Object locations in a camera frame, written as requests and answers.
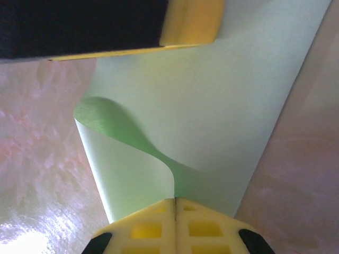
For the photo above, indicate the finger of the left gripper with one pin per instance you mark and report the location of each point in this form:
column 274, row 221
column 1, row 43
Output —
column 79, row 26

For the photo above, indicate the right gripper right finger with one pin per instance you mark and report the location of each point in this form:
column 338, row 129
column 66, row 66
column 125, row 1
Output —
column 206, row 230

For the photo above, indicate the light green cloth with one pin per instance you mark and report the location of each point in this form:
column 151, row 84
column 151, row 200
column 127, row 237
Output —
column 212, row 119

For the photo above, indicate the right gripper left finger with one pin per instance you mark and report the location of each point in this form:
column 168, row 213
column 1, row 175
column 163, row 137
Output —
column 148, row 230

